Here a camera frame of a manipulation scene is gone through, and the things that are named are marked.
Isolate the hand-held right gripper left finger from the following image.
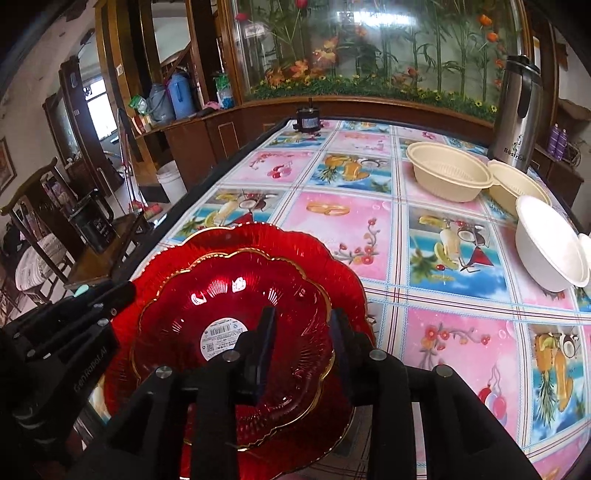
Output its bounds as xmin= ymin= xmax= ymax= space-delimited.
xmin=78 ymin=305 xmax=278 ymax=480

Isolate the green and white packet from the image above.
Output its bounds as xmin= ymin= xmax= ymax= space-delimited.
xmin=213 ymin=72 xmax=236 ymax=110

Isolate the framed wall picture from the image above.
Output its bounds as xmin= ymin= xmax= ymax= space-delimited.
xmin=0 ymin=136 xmax=18 ymax=195

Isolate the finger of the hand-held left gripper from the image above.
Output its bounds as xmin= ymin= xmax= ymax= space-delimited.
xmin=25 ymin=318 xmax=114 ymax=361
xmin=9 ymin=280 xmax=137 ymax=344

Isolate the bamboo and flower mural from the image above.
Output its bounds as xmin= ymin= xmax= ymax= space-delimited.
xmin=227 ymin=0 xmax=533 ymax=121

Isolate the striped seat cushion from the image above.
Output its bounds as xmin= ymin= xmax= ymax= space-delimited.
xmin=15 ymin=232 xmax=69 ymax=292

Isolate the blue plastic thermos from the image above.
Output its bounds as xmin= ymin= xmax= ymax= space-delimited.
xmin=167 ymin=71 xmax=197 ymax=120

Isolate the small black motor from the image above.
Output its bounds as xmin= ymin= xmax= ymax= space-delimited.
xmin=294 ymin=98 xmax=325 ymax=135

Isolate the wooden chair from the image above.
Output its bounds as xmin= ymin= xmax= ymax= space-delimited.
xmin=0 ymin=157 xmax=78 ymax=306

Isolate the stainless steel thermos jug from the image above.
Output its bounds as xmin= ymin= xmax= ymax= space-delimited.
xmin=486 ymin=54 xmax=542 ymax=169

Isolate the white plastic bucket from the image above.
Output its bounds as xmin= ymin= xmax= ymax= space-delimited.
xmin=156 ymin=160 xmax=188 ymax=204

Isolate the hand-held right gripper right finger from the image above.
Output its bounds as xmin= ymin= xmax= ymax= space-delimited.
xmin=330 ymin=308 xmax=544 ymax=480

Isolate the beige ribbed bowl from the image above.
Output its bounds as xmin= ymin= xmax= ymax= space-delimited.
xmin=406 ymin=141 xmax=494 ymax=203
xmin=486 ymin=159 xmax=553 ymax=223

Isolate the black pitcher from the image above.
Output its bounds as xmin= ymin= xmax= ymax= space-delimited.
xmin=68 ymin=189 xmax=116 ymax=254

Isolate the wooden sideboard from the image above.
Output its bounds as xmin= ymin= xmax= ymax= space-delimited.
xmin=133 ymin=102 xmax=301 ymax=204

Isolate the printed fruit tablecloth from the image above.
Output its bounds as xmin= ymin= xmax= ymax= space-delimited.
xmin=88 ymin=117 xmax=591 ymax=480

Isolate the small red glass plate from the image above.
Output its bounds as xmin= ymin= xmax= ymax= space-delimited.
xmin=130 ymin=246 xmax=335 ymax=450

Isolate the large red glass plate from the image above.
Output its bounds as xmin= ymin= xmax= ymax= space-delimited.
xmin=102 ymin=222 xmax=376 ymax=480

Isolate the grey-blue plastic jug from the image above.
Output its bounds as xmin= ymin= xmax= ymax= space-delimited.
xmin=147 ymin=83 xmax=175 ymax=123

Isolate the white disposable bowl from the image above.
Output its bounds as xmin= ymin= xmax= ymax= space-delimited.
xmin=576 ymin=233 xmax=591 ymax=288
xmin=515 ymin=194 xmax=591 ymax=293

